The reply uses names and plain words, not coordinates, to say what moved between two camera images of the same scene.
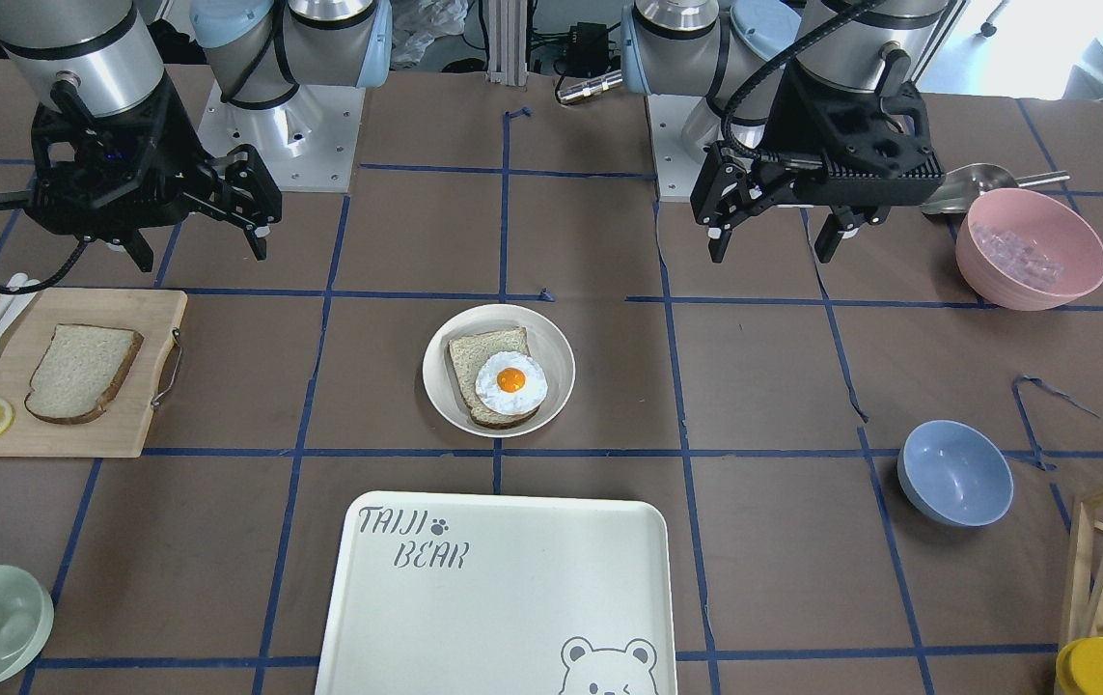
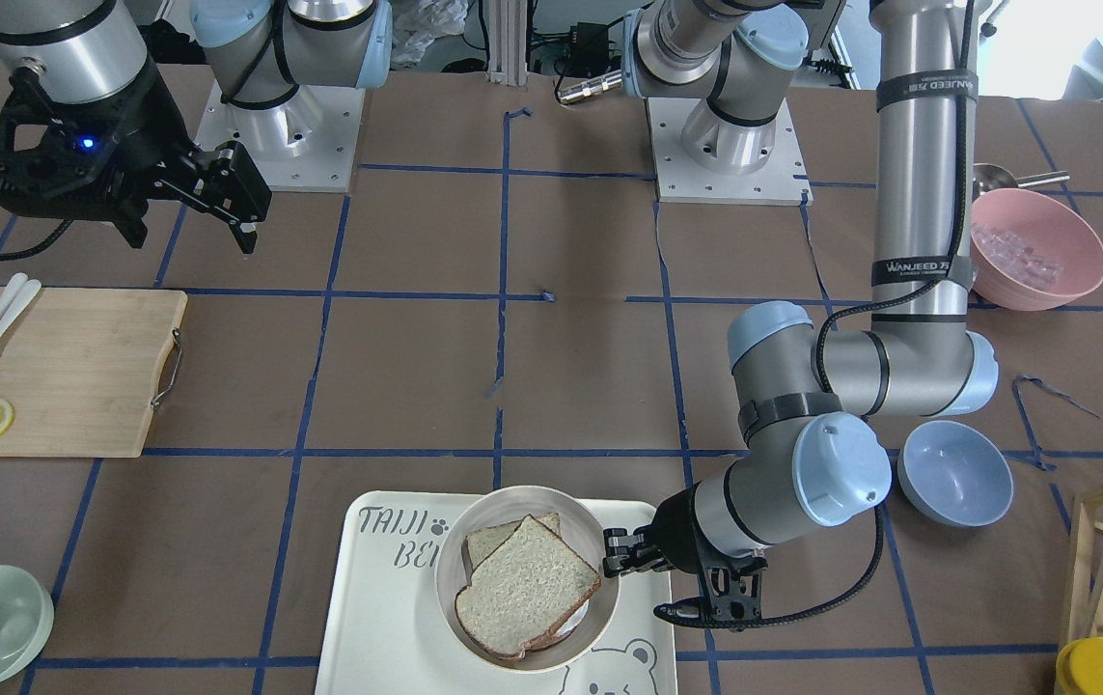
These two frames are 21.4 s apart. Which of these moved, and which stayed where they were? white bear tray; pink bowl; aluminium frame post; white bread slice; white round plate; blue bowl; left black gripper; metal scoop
Moved: white round plate; left black gripper; white bread slice
Stayed: aluminium frame post; metal scoop; blue bowl; pink bowl; white bear tray
